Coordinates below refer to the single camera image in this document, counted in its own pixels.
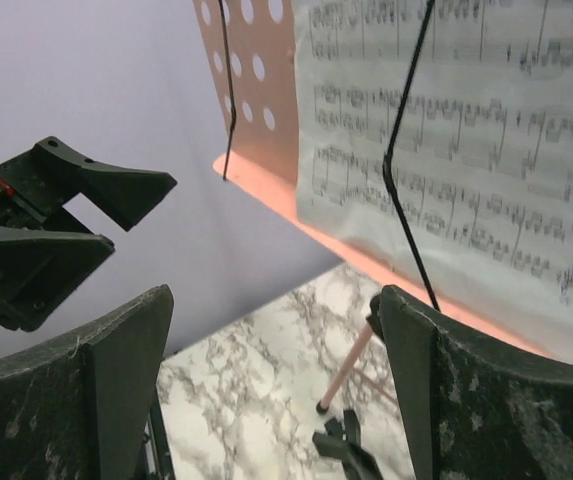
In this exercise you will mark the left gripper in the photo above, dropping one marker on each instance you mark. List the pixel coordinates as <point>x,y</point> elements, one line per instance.
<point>45,252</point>

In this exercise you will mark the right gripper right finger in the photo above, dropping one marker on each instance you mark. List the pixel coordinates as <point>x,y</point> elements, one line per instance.
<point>473,406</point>

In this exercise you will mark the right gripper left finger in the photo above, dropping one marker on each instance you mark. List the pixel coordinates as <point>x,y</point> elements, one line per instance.
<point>75,406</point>

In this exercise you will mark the printed sheet music page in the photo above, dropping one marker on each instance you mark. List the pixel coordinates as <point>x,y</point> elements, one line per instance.
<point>456,150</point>

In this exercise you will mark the pink folding music stand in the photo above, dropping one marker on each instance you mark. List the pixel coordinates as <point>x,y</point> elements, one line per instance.
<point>286,150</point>

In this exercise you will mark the black microphone desk stand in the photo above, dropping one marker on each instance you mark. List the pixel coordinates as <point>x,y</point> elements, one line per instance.
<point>341,440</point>

